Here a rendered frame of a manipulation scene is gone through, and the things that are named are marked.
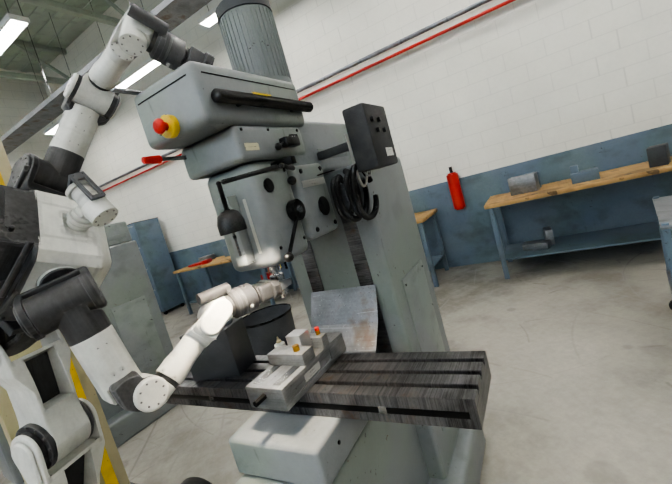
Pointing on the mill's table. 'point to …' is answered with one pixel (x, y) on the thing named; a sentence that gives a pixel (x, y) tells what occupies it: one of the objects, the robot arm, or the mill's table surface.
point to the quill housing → (261, 213)
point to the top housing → (189, 110)
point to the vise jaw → (281, 355)
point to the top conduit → (259, 100)
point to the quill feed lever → (294, 223)
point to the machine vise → (269, 381)
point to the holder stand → (225, 353)
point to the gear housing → (237, 149)
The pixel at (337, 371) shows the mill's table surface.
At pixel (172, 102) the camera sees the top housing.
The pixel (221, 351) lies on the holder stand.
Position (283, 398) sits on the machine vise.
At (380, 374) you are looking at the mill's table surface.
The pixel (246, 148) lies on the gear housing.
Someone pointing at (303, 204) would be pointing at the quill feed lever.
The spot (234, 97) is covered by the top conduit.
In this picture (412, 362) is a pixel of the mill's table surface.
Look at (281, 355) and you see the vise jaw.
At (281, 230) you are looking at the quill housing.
